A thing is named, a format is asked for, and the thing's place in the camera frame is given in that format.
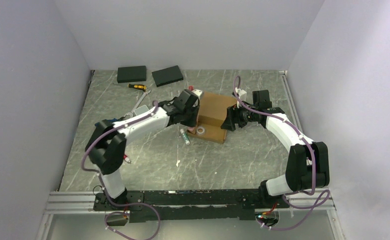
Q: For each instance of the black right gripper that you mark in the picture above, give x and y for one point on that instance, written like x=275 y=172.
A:
x=233 y=114

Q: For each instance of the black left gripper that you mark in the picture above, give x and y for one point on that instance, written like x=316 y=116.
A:
x=193 y=123

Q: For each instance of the clear tape roll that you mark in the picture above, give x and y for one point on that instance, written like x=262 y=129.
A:
x=200 y=130

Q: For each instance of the green white glue stick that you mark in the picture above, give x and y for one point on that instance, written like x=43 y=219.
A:
x=185 y=136

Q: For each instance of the red white marker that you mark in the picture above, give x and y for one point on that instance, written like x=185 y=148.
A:
x=127 y=159

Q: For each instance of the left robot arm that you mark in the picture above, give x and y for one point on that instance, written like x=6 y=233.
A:
x=106 y=147

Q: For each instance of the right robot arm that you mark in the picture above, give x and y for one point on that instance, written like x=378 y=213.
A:
x=308 y=160

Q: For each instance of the black foam block right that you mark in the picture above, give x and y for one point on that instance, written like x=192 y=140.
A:
x=167 y=75

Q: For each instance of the black foam block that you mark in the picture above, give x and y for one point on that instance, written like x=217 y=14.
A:
x=167 y=75
x=131 y=74

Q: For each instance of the grey white rectangular device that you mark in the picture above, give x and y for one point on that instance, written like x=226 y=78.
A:
x=140 y=110

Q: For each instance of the yellow black screwdriver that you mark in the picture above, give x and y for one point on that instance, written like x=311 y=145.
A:
x=138 y=87

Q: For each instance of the silver combination wrench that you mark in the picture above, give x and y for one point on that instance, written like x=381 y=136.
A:
x=131 y=113

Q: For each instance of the black foam block left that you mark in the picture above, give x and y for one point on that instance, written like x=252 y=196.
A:
x=131 y=74

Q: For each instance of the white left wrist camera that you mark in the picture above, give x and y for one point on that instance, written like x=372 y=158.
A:
x=199 y=93

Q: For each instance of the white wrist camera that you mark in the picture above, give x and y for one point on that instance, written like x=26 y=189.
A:
x=242 y=94
x=199 y=93

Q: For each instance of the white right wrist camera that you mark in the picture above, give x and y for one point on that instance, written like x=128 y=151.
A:
x=242 y=94

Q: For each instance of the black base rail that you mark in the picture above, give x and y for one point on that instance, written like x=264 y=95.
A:
x=166 y=205

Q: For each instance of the blue handled pliers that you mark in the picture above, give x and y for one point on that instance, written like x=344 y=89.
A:
x=105 y=121

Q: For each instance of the aluminium frame rail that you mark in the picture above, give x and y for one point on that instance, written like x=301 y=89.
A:
x=70 y=203

